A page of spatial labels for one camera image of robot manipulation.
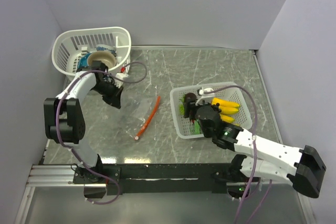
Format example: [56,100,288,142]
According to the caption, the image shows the yellow fake banana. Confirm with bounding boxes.
[212,98,240,124]

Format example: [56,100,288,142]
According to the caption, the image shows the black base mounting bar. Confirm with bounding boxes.
[73,163,249,198]

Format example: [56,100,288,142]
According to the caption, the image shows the beige bowl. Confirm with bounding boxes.
[87,51,117,70]

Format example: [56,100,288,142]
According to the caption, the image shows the blue patterned white dish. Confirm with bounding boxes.
[96,44,116,55]

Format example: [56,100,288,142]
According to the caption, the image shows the white perforated tray basket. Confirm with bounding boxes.
[170,82,253,139]

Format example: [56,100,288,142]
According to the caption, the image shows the blue plate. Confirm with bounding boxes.
[77,53,91,72]

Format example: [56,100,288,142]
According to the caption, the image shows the dark round fake fruit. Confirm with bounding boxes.
[184,92,197,103]

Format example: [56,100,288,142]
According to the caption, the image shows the clear zip top bag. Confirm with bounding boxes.
[117,95,161,141]

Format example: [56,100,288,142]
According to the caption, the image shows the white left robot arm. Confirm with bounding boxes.
[44,60,123,183]

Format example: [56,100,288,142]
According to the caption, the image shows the aluminium frame rail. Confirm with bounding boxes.
[26,163,305,187]

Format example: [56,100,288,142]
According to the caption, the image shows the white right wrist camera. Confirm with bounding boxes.
[196,88,215,105]

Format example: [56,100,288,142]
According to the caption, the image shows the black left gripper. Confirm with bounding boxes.
[92,81,124,109]

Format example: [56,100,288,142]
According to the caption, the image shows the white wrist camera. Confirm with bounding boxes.
[114,67,129,88]
[196,88,215,105]

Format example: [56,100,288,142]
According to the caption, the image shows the green fake grapes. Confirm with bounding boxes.
[178,97,184,116]

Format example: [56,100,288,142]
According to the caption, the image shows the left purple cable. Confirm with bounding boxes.
[56,61,148,206]

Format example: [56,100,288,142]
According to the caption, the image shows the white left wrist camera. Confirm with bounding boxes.
[114,67,129,88]

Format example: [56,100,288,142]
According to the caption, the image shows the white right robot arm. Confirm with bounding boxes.
[183,100,327,198]

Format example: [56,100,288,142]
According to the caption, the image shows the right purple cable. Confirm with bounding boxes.
[202,84,274,224]

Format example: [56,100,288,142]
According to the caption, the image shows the white slotted dish basket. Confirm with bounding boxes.
[51,27,132,81]

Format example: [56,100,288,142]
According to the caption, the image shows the purple cable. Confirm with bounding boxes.
[202,84,274,224]
[56,61,148,206]

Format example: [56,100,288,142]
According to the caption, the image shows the red fake apple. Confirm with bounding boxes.
[190,120,202,135]

